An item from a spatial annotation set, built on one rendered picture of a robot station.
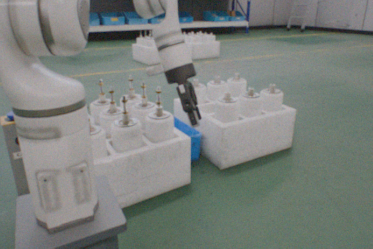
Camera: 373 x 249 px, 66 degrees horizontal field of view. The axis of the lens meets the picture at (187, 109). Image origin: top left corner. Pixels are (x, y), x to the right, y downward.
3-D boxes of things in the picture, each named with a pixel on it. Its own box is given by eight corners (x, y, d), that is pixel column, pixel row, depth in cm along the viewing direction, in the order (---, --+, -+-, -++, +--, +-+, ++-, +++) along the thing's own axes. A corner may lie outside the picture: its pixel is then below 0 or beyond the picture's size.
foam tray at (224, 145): (291, 147, 130) (296, 109, 124) (220, 170, 112) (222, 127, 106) (236, 119, 162) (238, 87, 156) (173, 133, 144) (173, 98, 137)
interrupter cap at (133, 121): (111, 128, 88) (111, 126, 88) (116, 119, 95) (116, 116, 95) (136, 127, 88) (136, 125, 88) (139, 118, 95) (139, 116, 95)
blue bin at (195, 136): (202, 160, 119) (203, 133, 115) (179, 167, 113) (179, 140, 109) (167, 134, 143) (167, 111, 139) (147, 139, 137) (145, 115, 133)
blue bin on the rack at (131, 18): (120, 23, 554) (119, 11, 546) (139, 23, 571) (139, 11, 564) (129, 25, 513) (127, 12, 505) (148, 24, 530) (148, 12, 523)
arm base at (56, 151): (105, 217, 44) (92, 110, 38) (37, 238, 40) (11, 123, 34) (92, 185, 51) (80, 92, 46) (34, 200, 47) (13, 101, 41)
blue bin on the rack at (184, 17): (165, 22, 594) (165, 11, 587) (182, 21, 612) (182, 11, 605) (176, 23, 553) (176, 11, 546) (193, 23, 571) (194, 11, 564)
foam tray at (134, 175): (190, 183, 104) (190, 137, 98) (78, 225, 84) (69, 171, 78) (144, 141, 135) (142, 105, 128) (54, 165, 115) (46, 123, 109)
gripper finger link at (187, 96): (175, 86, 66) (183, 111, 67) (174, 87, 65) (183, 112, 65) (186, 83, 66) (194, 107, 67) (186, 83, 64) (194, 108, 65)
